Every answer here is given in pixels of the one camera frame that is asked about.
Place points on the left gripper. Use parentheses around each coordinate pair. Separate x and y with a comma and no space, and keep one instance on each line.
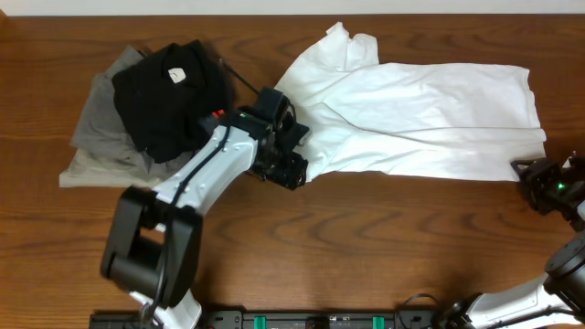
(292,175)

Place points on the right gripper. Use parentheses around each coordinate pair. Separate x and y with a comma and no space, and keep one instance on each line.
(538,172)

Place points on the white t-shirt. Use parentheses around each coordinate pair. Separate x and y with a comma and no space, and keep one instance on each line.
(456,120)

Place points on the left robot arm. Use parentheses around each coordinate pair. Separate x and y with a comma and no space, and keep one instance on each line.
(153,246)

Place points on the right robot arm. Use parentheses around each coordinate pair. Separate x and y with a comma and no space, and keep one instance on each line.
(557,296)

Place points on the black folded shirt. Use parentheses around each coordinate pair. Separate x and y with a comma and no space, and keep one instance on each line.
(170,101)

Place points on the grey folded shirt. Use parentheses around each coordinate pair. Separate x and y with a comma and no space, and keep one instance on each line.
(100,130)

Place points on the beige folded shirt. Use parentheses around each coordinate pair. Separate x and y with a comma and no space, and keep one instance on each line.
(132,169)

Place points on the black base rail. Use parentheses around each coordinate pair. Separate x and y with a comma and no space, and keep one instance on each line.
(414,319)

